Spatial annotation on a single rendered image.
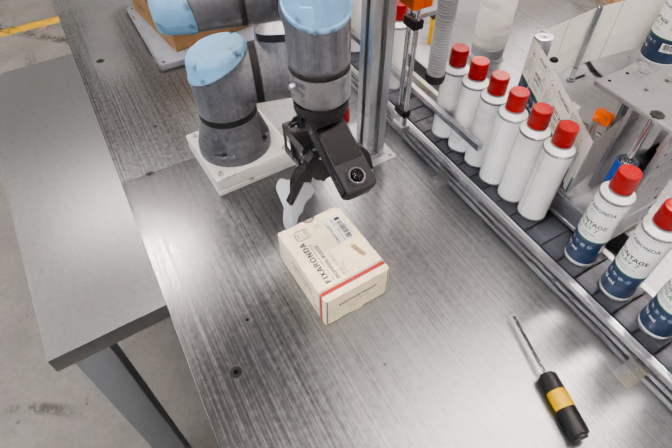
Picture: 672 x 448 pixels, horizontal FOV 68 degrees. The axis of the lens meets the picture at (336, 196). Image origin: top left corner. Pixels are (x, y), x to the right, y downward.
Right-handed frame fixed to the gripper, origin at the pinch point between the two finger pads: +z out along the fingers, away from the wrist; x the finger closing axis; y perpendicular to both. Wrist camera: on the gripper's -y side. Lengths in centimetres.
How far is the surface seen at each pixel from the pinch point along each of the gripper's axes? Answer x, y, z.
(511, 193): -34.8, -6.3, 10.1
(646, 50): -94, 8, 7
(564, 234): -37.8, -17.1, 13.0
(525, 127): -35.2, -4.5, -3.9
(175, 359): 33, 48, 99
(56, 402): 70, 55, 99
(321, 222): -1.5, 6.5, 9.9
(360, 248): -4.2, -1.8, 10.1
